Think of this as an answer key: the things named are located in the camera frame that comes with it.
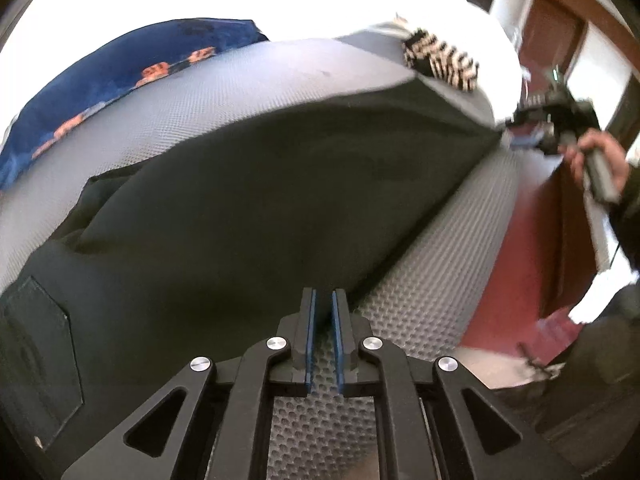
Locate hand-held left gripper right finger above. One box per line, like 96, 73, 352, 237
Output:
332, 287, 582, 480

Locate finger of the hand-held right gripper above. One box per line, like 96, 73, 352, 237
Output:
509, 129, 547, 153
506, 100, 551, 128

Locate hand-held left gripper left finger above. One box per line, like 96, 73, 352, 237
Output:
60, 287, 316, 480

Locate black pants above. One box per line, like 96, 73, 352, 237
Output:
0, 80, 507, 480

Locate person's right forearm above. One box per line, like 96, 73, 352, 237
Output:
606, 160, 640, 273

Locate person's right hand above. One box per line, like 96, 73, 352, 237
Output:
557, 130, 631, 195

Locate brown wooden door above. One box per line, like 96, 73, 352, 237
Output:
515, 0, 640, 136

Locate black white striped cloth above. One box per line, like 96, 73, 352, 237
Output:
402, 27, 481, 93

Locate person's dark clothing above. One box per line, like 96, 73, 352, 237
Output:
492, 282, 640, 480

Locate grey textured mattress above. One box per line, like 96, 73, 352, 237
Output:
0, 22, 523, 480

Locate blue printed blanket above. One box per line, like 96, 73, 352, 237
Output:
0, 19, 271, 191

